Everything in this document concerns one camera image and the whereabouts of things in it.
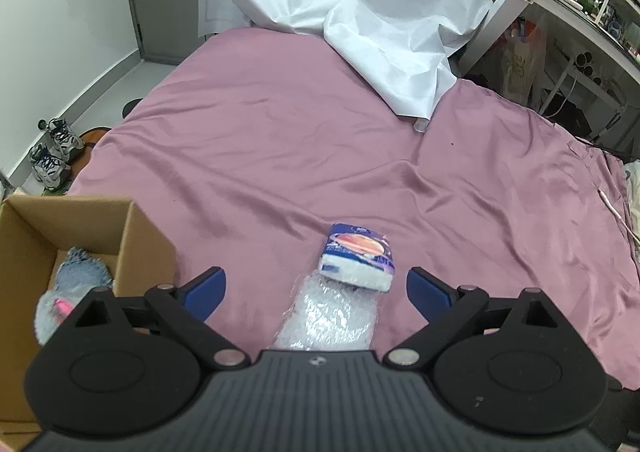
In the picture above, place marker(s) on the beige paper bag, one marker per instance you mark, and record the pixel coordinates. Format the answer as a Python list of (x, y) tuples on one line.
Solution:
[(522, 62)]

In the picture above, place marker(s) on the brown cardboard box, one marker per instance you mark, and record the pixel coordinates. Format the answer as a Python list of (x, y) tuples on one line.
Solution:
[(30, 232)]

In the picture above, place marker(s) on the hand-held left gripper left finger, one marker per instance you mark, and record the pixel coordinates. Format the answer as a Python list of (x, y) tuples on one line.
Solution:
[(206, 293)]

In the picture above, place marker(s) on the cartoon floor mat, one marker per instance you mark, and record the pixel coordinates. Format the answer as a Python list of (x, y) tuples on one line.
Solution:
[(92, 136)]

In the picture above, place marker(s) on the white cloth sheet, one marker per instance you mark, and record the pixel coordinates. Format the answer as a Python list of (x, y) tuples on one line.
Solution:
[(360, 2)]

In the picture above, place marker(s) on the black slipper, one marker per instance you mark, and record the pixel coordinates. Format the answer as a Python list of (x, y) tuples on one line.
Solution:
[(131, 107)]

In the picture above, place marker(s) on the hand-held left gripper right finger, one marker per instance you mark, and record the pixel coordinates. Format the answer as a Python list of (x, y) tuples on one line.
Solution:
[(429, 293)]

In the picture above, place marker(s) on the pink bed sheet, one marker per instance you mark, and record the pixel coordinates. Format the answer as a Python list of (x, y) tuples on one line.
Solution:
[(325, 157)]

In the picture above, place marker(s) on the grey sneaker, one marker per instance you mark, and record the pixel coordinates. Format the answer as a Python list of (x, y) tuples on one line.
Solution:
[(62, 139), (49, 167)]

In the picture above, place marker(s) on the clear bubble wrap bag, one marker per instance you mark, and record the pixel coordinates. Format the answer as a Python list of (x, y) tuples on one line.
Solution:
[(327, 319)]

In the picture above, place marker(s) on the white desk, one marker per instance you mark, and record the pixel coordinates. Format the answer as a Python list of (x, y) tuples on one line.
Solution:
[(505, 2)]

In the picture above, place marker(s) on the blue printed tissue pack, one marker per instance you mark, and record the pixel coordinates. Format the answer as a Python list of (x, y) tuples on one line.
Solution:
[(357, 252)]

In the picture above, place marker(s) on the floral quilt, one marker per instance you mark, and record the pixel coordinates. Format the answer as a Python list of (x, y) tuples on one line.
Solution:
[(632, 197)]

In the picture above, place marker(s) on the grey pink fuzzy plush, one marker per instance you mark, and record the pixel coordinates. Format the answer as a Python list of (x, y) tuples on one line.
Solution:
[(82, 272)]

